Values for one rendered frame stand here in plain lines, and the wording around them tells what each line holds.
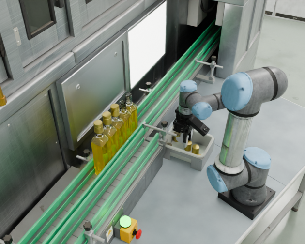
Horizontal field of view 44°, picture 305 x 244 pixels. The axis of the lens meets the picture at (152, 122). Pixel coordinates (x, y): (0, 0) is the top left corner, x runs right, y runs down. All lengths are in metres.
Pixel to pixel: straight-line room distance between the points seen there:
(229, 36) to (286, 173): 0.88
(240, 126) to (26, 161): 0.78
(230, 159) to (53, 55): 0.74
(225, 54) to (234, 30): 0.17
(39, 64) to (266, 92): 0.75
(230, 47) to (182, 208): 1.09
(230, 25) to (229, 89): 1.08
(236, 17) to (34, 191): 1.43
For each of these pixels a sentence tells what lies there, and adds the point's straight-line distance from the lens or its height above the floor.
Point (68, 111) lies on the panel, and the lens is 1.49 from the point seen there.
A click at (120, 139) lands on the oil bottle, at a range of 1.60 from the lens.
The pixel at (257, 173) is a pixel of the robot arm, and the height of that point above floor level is 0.97.
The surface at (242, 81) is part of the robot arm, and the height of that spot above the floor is 1.43.
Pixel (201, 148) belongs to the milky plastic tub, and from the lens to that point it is 1.91.
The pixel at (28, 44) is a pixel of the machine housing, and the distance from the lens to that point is 1.30.
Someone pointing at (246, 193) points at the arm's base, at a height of 0.84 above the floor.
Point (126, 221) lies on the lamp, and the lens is 1.52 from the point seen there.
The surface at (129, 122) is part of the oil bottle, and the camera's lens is 1.63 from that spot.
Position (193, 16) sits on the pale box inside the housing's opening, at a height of 1.06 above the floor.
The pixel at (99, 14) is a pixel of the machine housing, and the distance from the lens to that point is 1.60.
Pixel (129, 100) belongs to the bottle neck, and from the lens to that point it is 1.62.
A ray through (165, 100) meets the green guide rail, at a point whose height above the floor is 0.93.
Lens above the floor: 2.09
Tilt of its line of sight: 40 degrees down
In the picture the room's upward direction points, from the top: straight up
